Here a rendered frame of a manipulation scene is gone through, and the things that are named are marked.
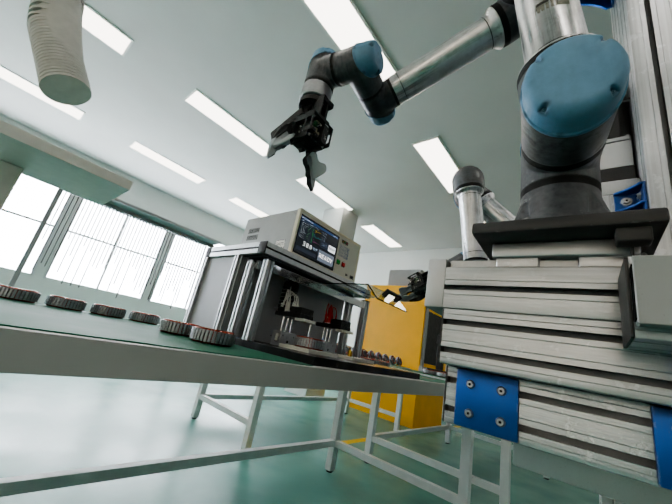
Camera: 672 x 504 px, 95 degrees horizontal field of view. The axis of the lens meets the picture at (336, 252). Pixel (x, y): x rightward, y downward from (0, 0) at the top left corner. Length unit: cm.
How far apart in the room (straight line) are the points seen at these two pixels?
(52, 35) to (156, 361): 150
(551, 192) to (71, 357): 74
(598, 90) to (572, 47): 8
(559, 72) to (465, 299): 34
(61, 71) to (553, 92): 162
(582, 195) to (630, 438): 33
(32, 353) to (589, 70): 79
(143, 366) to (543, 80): 71
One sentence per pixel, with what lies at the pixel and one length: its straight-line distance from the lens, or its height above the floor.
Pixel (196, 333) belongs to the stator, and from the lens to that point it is 86.
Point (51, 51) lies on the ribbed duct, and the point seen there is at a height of 166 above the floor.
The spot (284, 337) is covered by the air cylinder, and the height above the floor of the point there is 80.
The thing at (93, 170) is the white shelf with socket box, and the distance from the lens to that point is 127.
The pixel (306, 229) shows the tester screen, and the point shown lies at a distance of 130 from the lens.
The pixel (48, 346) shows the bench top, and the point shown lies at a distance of 55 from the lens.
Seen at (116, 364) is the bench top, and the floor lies 72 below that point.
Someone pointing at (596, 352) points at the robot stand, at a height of 86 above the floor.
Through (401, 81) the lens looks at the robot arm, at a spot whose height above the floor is 146.
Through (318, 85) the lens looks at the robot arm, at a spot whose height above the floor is 138.
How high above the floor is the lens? 80
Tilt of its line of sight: 17 degrees up
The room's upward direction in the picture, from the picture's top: 12 degrees clockwise
